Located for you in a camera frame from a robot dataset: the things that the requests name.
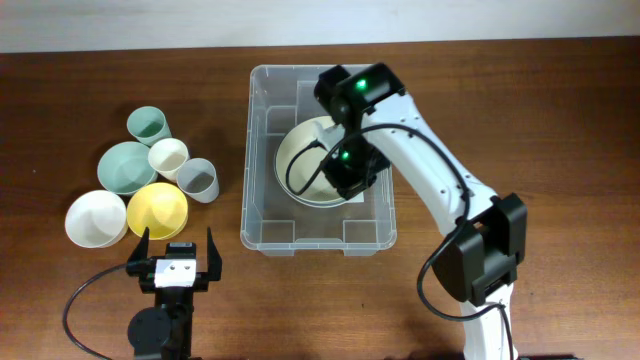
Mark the white label in bin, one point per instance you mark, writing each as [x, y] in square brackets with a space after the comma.
[359, 198]

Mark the beige plate in bin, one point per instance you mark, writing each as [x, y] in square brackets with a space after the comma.
[323, 194]

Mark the cream plastic cup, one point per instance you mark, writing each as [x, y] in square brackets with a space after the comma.
[167, 156]

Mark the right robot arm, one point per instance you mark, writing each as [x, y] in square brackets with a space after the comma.
[378, 125]

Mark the cream white plate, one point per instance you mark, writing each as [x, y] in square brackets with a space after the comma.
[293, 143]

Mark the yellow bowl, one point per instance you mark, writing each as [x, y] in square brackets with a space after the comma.
[160, 207]

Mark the clear plastic storage bin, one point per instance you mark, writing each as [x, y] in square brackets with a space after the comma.
[280, 98]

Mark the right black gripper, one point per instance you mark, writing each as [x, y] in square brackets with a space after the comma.
[348, 186]

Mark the green bowl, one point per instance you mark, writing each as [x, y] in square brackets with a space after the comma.
[124, 168]

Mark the grey plastic cup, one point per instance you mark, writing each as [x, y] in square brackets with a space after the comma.
[198, 179]

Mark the green plastic cup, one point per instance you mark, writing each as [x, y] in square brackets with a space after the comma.
[148, 125]

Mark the white bowl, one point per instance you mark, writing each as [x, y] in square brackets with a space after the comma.
[96, 219]

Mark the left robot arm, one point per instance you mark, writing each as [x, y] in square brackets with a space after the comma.
[164, 331]

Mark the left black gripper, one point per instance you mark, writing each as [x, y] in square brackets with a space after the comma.
[138, 264]

